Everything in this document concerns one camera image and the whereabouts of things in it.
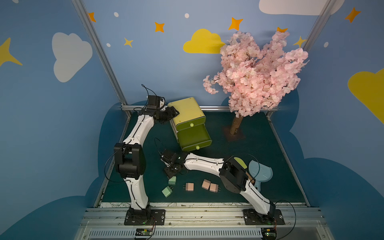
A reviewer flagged aluminium front rail base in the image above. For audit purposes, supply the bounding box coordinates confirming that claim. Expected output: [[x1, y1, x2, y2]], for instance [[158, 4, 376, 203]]
[[75, 202, 333, 240]]

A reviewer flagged right aluminium frame post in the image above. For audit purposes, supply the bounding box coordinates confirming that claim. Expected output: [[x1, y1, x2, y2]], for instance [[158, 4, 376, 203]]
[[303, 0, 337, 52]]

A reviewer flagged aluminium frame post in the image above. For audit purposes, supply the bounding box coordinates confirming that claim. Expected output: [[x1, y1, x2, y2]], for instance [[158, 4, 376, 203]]
[[303, 0, 337, 52], [72, 0, 128, 105]]

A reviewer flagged yellow-green drawer cabinet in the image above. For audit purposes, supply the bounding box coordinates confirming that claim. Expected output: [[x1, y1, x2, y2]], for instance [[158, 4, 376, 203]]
[[167, 97, 205, 142]]

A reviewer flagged green plug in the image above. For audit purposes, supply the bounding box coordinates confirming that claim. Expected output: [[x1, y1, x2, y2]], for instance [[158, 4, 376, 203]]
[[162, 186, 173, 198], [168, 176, 177, 186]]

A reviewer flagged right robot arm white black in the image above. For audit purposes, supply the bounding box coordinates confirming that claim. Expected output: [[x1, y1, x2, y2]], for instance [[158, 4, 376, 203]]
[[161, 150, 276, 219]]

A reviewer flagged blue toy dustpan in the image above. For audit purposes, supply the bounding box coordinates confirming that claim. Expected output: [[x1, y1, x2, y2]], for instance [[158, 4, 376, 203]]
[[248, 161, 273, 192]]

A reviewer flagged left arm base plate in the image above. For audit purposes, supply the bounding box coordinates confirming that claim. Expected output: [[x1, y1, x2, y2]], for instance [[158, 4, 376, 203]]
[[124, 209, 166, 226]]

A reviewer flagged pink blossom artificial tree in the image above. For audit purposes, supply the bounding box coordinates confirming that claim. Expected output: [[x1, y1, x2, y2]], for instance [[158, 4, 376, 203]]
[[203, 32, 309, 140]]

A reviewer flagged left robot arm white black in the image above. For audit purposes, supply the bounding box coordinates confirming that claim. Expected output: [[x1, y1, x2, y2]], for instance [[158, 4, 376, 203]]
[[114, 107, 180, 211]]

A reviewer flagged green drawer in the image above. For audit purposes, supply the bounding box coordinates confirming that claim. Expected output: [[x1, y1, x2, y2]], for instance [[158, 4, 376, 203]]
[[177, 124, 212, 152], [176, 116, 206, 131]]

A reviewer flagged circuit board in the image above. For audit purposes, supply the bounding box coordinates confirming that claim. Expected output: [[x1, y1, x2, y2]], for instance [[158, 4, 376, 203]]
[[261, 228, 277, 240], [135, 229, 153, 238]]

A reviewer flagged left circuit board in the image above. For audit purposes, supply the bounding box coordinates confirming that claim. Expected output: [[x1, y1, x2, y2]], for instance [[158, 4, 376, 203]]
[[135, 229, 153, 238]]

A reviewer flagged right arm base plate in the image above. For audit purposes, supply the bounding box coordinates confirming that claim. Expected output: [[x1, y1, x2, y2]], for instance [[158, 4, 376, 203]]
[[243, 209, 286, 226]]

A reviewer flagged left aluminium frame post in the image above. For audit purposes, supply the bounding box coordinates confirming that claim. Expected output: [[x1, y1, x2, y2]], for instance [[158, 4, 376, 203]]
[[72, 0, 128, 105]]

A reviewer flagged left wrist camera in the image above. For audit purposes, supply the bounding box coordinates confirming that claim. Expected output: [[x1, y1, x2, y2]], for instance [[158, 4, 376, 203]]
[[146, 95, 166, 111]]

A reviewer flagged green toy shovel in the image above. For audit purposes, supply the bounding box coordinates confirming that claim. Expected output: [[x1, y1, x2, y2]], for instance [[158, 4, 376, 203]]
[[234, 157, 248, 169]]

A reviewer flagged right circuit board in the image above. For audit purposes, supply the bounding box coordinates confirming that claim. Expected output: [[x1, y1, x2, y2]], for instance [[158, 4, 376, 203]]
[[261, 228, 277, 240]]

